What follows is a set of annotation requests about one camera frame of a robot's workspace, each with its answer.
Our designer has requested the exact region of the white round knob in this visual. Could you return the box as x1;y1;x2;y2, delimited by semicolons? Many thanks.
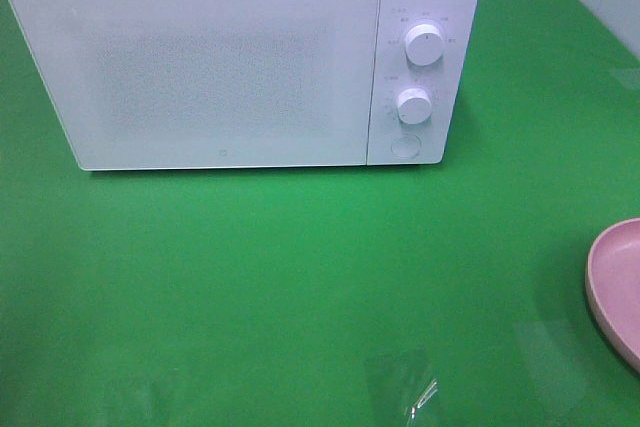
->
404;21;445;67
396;88;433;125

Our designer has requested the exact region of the pink round plate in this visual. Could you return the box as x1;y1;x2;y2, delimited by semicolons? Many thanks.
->
585;218;639;371

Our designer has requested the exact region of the round white door button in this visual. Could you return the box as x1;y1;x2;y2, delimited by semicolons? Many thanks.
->
391;135;421;160

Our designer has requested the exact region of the white microwave door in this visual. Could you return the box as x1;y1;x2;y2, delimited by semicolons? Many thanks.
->
10;0;379;170

